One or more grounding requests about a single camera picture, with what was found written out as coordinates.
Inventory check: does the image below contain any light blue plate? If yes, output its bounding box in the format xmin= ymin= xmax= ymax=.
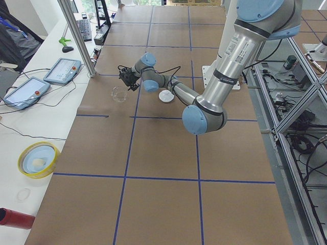
xmin=22 ymin=145 xmax=56 ymax=174

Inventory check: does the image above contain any far teach pendant tablet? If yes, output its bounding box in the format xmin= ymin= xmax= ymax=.
xmin=43 ymin=58 xmax=82 ymax=85

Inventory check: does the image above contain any black keyboard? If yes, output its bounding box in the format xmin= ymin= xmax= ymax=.
xmin=76 ymin=19 xmax=92 ymax=41

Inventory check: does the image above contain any near teach pendant tablet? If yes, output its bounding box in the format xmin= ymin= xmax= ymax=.
xmin=4 ymin=77 xmax=50 ymax=110

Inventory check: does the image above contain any aluminium frame post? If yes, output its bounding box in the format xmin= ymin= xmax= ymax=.
xmin=57 ymin=0 xmax=96 ymax=78

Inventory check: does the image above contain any teach pendant tablet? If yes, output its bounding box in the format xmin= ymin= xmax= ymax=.
xmin=4 ymin=77 xmax=50 ymax=110
xmin=43 ymin=58 xmax=82 ymax=85

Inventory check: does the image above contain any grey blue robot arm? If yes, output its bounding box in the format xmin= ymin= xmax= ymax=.
xmin=119 ymin=1 xmax=302 ymax=135

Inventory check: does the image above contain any white cup lid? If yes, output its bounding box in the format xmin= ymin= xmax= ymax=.
xmin=158 ymin=90 xmax=175 ymax=103

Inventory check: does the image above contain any yellow tape roll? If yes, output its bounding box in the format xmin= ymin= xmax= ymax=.
xmin=17 ymin=141 xmax=61 ymax=179

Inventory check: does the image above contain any red cylinder tube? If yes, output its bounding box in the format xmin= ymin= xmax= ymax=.
xmin=1 ymin=208 xmax=35 ymax=230

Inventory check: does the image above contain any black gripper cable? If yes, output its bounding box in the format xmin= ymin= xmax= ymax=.
xmin=117 ymin=65 xmax=181 ymax=89

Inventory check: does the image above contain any black computer mouse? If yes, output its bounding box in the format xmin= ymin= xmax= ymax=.
xmin=62 ymin=46 xmax=74 ymax=53

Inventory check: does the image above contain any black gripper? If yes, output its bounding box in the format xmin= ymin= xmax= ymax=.
xmin=119 ymin=70 xmax=139 ymax=91

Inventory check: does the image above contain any green handled tool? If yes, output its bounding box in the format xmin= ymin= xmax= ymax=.
xmin=59 ymin=37 xmax=71 ymax=46

